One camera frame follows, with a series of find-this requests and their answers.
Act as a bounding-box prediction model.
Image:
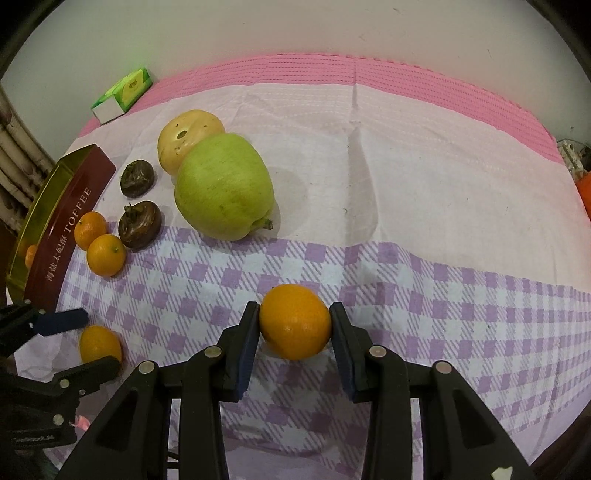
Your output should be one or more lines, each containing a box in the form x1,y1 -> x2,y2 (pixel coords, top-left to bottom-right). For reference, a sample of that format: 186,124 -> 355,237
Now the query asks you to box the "green tissue pack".
91,67 -> 153,124

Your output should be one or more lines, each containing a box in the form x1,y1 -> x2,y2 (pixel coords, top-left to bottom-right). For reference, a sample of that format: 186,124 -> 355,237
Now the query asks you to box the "yellow round pear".
157,109 -> 226,176

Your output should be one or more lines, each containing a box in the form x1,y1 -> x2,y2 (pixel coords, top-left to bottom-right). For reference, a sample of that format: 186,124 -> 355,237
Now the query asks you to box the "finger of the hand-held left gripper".
9,356 -> 123,428
0,300 -> 90,357

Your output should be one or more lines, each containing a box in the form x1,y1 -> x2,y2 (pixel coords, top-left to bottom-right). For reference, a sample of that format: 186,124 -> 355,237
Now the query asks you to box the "bamboo print curtain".
0,83 -> 56,222

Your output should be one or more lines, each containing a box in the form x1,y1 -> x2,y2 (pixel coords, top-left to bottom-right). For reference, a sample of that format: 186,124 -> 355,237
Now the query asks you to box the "brown water chestnut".
118,200 -> 163,251

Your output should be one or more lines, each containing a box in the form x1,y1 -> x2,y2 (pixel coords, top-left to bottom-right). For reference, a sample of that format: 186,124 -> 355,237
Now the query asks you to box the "green apple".
174,134 -> 276,241

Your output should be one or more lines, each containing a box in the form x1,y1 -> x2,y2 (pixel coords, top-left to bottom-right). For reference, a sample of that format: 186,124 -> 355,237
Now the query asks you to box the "orange round object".
576,171 -> 591,217

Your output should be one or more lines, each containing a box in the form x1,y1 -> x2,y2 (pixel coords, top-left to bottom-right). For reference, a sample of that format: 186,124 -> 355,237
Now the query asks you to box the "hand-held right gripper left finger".
55,301 -> 262,480

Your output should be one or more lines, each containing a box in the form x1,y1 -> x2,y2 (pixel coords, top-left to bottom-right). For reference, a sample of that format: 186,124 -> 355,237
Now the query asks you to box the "dark water chestnut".
120,160 -> 156,198

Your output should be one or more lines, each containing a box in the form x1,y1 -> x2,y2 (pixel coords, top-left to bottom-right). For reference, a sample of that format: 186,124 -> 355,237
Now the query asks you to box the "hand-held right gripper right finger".
329,302 -> 539,480

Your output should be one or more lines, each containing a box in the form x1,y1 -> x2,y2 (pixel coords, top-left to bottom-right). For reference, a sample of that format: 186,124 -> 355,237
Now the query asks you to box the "white cluttered object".
556,138 -> 591,178

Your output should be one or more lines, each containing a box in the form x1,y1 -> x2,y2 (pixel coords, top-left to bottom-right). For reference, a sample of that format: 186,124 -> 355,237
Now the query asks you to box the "dark red candy tin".
6,144 -> 117,311

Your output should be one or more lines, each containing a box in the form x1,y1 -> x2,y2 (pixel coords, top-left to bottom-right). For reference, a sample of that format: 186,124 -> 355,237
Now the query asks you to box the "pink and purple plaid blanket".
14,53 -> 591,480

